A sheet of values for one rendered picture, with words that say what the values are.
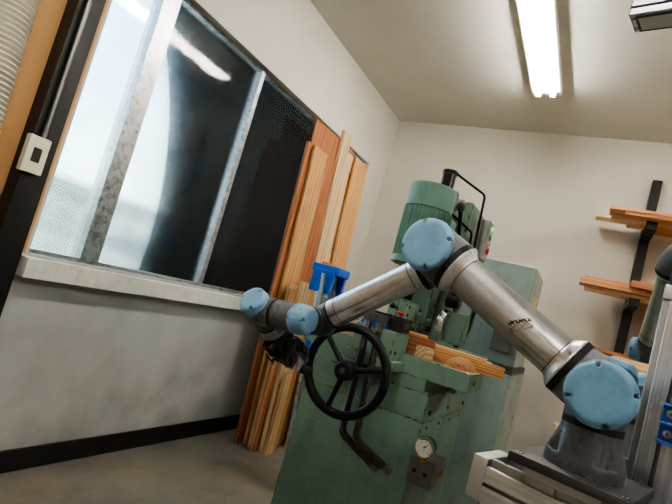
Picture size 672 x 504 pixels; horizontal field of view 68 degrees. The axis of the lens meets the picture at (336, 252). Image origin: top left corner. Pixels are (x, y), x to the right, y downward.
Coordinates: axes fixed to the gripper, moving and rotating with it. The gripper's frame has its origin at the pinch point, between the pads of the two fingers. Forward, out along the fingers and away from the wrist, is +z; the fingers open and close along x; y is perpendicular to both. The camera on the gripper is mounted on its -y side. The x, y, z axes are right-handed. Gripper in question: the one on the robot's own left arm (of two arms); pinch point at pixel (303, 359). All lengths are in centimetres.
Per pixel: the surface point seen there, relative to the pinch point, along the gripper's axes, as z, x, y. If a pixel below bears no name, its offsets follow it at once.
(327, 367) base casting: 22.3, -3.8, -8.5
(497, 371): 31, 49, -26
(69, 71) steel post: -70, -99, -54
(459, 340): 41, 32, -40
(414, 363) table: 18.6, 26.5, -16.1
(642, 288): 156, 95, -163
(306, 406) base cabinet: 29.3, -8.8, 4.5
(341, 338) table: 17.1, -0.8, -18.0
